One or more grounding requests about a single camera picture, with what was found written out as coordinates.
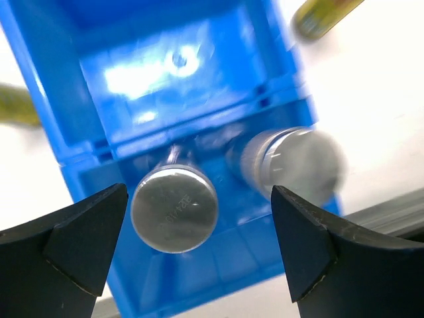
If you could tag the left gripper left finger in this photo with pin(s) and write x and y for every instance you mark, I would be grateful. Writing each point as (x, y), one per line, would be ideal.
(57, 264)

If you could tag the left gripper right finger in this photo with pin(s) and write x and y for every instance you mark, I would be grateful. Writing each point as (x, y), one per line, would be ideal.
(336, 268)

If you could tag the silver-lid shaker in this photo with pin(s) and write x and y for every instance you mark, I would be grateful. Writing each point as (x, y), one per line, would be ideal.
(174, 208)
(306, 161)

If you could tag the left yellow-label small bottle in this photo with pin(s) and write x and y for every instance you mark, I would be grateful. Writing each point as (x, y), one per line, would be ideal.
(17, 106)

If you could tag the yellow-label small bottle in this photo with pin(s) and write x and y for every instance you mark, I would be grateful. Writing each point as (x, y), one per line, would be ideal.
(17, 106)
(315, 18)

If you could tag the blue three-compartment plastic bin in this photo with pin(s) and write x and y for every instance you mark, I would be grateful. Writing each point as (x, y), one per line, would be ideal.
(117, 83)

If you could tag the right yellow-label small bottle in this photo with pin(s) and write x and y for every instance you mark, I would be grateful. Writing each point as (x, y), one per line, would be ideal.
(315, 18)

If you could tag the front aluminium frame rail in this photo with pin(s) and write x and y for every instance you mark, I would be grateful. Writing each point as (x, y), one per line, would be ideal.
(400, 217)

